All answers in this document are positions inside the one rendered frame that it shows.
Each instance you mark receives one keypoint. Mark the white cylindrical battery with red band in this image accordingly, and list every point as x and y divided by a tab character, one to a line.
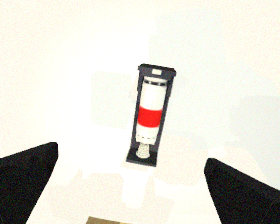
150	109

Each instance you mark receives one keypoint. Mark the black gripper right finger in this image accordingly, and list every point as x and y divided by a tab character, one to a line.
239	198

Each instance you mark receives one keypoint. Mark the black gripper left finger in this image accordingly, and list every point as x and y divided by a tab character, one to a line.
23	177

